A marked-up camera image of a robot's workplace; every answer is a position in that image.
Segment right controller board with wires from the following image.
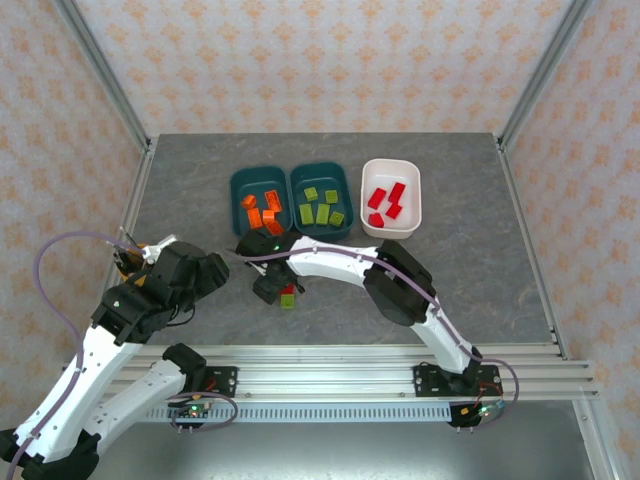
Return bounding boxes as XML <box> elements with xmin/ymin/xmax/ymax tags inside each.
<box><xmin>449</xmin><ymin>397</ymin><xmax>505</xmax><ymax>432</ymax></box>

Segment grey slotted cable duct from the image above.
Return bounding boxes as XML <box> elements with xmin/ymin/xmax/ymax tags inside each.
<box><xmin>144</xmin><ymin>405</ymin><xmax>450</xmax><ymax>424</ymax></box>

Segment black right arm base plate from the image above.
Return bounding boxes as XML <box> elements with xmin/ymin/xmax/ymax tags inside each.
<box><xmin>413</xmin><ymin>364</ymin><xmax>503</xmax><ymax>399</ymax></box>

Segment aluminium lower frame leg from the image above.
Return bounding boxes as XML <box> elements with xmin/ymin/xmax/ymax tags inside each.
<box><xmin>572</xmin><ymin>399</ymin><xmax>621</xmax><ymax>480</ymax></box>

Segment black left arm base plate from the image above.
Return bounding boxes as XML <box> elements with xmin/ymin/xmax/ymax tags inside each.
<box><xmin>199</xmin><ymin>366</ymin><xmax>239</xmax><ymax>399</ymax></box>

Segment left controller board with wires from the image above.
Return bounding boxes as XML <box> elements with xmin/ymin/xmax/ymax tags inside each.
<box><xmin>167</xmin><ymin>394</ymin><xmax>217</xmax><ymax>432</ymax></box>

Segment grey metal lower panel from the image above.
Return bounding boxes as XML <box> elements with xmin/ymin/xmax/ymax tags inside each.
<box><xmin>94</xmin><ymin>422</ymin><xmax>599</xmax><ymax>480</ymax></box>

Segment white left camera mount plate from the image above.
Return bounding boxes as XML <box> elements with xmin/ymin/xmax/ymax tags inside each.
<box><xmin>143</xmin><ymin>234</ymin><xmax>177</xmax><ymax>262</ymax></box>

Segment controller board with wires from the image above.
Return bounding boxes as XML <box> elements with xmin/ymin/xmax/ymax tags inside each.
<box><xmin>167</xmin><ymin>394</ymin><xmax>217</xmax><ymax>432</ymax></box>
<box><xmin>449</xmin><ymin>397</ymin><xmax>505</xmax><ymax>432</ymax></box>

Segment aluminium frame post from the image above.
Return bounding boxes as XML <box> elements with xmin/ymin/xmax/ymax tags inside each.
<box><xmin>498</xmin><ymin>0</ymin><xmax>596</xmax><ymax>149</ymax></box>
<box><xmin>52</xmin><ymin>0</ymin><xmax>152</xmax><ymax>151</ymax></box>

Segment aluminium table side rail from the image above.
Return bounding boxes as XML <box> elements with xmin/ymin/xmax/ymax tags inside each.
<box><xmin>496</xmin><ymin>137</ymin><xmax>571</xmax><ymax>361</ymax></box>
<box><xmin>79</xmin><ymin>137</ymin><xmax>159</xmax><ymax>361</ymax></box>

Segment white plastic container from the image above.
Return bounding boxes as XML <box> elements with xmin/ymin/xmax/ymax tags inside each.
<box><xmin>360</xmin><ymin>158</ymin><xmax>422</xmax><ymax>239</ymax></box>

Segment teal plastic container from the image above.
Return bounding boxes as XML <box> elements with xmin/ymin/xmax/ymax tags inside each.
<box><xmin>229</xmin><ymin>166</ymin><xmax>294</xmax><ymax>239</ymax></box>
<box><xmin>289</xmin><ymin>162</ymin><xmax>355</xmax><ymax>240</ymax></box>

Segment aluminium base rail bed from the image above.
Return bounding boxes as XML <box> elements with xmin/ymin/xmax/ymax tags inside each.
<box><xmin>62</xmin><ymin>343</ymin><xmax>601</xmax><ymax>404</ymax></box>

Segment yellow pen cup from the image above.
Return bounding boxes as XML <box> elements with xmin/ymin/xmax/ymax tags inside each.
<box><xmin>117</xmin><ymin>243</ymin><xmax>154</xmax><ymax>282</ymax></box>

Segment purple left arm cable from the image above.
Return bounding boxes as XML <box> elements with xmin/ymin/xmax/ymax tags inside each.
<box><xmin>7</xmin><ymin>232</ymin><xmax>239</xmax><ymax>480</ymax></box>

